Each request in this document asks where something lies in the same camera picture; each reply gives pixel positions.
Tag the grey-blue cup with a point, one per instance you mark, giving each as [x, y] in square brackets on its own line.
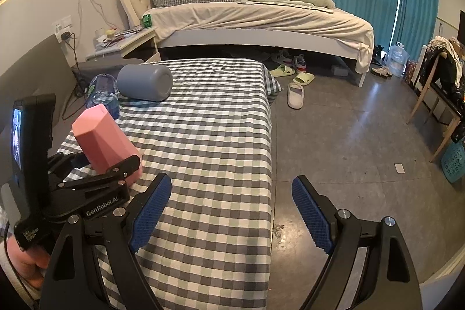
[145, 81]

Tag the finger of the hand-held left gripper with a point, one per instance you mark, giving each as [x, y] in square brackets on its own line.
[65, 163]
[116, 172]

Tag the white nightstand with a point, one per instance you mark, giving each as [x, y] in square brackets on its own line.
[134, 43]

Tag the cream tufted headboard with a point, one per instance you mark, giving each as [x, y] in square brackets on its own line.
[134, 1]

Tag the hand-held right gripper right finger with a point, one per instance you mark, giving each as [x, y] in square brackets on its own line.
[312, 215]

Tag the blue plastic water bottle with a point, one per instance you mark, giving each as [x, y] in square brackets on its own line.
[103, 92]

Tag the clear water jug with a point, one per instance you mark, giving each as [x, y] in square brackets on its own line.
[396, 59]

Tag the blue laundry basket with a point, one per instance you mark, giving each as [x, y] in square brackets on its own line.
[454, 164]

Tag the white bed frame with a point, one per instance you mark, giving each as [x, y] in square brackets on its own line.
[254, 37]

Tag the person's left forearm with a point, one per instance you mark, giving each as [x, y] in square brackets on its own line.
[25, 266]

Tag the grey sneaker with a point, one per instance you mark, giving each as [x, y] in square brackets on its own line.
[300, 63]
[281, 57]

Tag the white shoes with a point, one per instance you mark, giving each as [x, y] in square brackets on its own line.
[381, 71]

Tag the wooden chair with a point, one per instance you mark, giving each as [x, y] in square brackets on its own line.
[421, 92]

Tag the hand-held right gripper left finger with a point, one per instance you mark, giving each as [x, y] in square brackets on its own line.
[150, 212]

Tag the checkered table cloth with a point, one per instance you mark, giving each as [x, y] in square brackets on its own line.
[218, 150]

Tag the white paper slip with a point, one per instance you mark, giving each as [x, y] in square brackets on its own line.
[400, 168]

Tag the green can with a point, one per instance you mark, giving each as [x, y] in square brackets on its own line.
[147, 21]

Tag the white slipper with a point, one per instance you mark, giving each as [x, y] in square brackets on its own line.
[295, 95]

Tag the pile of clothes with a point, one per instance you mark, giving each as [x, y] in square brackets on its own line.
[445, 66]

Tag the white bed with bedding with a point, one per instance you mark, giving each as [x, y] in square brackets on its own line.
[254, 16]

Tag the grey cushion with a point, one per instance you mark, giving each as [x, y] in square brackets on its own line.
[98, 67]

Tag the wall power outlet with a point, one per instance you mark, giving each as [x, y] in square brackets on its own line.
[63, 35]

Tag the pink cup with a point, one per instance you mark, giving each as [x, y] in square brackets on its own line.
[101, 135]

